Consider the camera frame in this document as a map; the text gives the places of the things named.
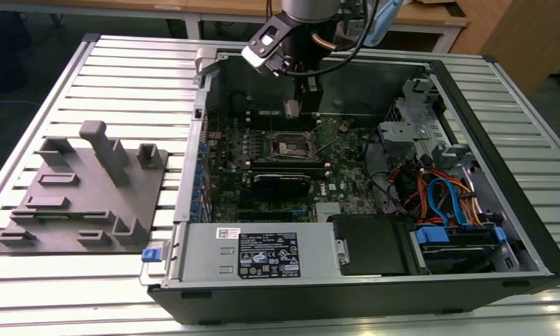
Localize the silver green CPU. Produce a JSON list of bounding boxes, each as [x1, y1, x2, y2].
[[282, 99, 302, 119]]

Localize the metal socket cover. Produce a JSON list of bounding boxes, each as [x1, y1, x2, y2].
[[306, 118, 344, 157]]

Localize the CPU socket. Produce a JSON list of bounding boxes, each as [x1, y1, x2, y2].
[[269, 131, 318, 161]]

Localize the black RAM slot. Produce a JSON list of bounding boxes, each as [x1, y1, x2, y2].
[[250, 157, 330, 164]]

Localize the black expansion slot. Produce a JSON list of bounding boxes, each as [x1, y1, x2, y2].
[[237, 216, 317, 224], [236, 209, 293, 216]]

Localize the silver metal drive cage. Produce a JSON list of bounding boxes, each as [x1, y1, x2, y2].
[[376, 78, 480, 172]]

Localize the green motherboard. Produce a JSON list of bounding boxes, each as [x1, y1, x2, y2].
[[204, 113, 393, 225]]

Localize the graphics card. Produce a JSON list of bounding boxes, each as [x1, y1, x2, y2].
[[250, 172, 313, 200]]

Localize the wooden cabinet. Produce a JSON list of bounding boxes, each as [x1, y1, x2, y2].
[[449, 0, 560, 97]]

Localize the silver chipset heatsink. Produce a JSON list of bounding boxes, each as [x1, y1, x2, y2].
[[314, 202, 344, 216]]

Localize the black plastic drive box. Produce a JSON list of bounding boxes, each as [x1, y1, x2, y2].
[[326, 213, 424, 278]]

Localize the hard disk in blue carrier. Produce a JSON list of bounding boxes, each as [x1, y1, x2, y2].
[[412, 223, 508, 276]]

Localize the silver power supply unit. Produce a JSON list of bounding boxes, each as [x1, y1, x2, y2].
[[165, 222, 350, 283]]

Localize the grey parts rack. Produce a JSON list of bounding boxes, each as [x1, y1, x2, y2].
[[0, 120, 169, 253]]

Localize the blue case latch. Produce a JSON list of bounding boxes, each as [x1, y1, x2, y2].
[[140, 247, 162, 264]]

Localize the black PC case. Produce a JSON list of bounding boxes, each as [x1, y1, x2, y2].
[[138, 47, 560, 326]]

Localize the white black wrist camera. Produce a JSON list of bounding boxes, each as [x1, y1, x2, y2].
[[240, 21, 296, 77]]

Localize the grey case latch handle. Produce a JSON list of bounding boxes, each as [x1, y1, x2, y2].
[[193, 47, 220, 87]]

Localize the wooden desk white frame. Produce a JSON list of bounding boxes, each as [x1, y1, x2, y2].
[[166, 0, 471, 53], [0, 0, 190, 39]]

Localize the blue wire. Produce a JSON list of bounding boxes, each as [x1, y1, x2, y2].
[[425, 177, 472, 231]]

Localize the orange yellow power wires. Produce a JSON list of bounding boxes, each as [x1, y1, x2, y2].
[[400, 167, 493, 227]]

